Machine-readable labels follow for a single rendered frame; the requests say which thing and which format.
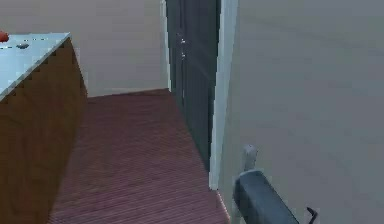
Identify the dark blue-grey rounded object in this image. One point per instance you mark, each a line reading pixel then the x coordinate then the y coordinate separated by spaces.
pixel 260 200

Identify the dark grey room door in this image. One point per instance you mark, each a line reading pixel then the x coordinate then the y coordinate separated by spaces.
pixel 196 76

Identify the brown cupboard with pale worktop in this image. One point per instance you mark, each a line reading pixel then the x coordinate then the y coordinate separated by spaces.
pixel 36 133

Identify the red round food item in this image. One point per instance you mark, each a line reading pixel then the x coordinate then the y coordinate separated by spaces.
pixel 3 36

